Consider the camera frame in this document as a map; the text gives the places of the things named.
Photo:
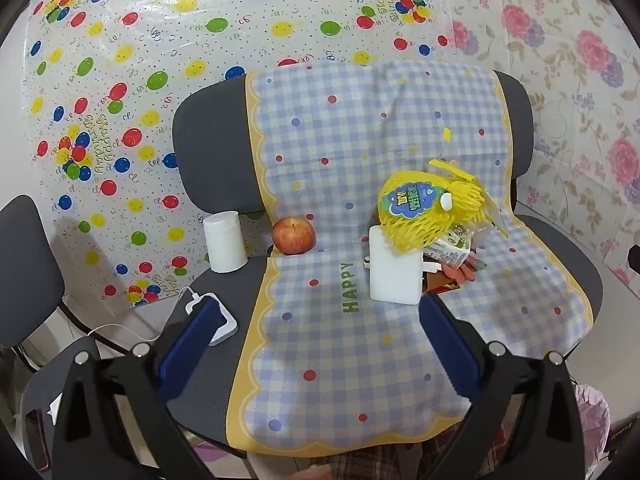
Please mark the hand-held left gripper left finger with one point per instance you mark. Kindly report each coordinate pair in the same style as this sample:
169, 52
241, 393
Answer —
187, 355

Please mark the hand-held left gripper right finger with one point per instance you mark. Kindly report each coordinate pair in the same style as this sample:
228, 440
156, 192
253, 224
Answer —
452, 355

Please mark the pink trash bag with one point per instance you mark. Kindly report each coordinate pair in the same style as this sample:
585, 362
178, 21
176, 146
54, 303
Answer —
592, 425

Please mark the white controller device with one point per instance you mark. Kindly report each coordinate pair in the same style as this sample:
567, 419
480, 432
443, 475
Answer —
227, 327

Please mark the white block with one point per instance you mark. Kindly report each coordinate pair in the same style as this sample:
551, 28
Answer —
395, 270

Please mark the white drink carton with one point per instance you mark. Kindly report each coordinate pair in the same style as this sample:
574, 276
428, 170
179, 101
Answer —
450, 250

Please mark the white toilet paper roll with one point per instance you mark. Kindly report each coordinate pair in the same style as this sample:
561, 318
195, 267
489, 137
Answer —
225, 242

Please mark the clear plastic wrapper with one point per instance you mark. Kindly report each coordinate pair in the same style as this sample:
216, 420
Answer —
487, 232

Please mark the plaid pants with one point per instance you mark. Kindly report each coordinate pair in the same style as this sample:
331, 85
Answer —
380, 460

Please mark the yellow mesh net bag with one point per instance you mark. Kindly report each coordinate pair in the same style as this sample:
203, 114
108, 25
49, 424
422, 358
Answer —
425, 220

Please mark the red apple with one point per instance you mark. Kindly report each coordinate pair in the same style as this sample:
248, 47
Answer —
294, 236

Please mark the black chair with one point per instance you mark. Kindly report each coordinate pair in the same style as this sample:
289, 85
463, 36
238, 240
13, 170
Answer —
25, 270

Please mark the grey mesh office chair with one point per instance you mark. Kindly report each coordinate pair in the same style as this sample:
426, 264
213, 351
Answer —
215, 125

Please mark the blue checked dotted cloth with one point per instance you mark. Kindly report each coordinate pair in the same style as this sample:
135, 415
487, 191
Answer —
325, 160

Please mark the floral print sheet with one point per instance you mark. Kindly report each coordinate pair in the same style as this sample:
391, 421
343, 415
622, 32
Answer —
575, 110

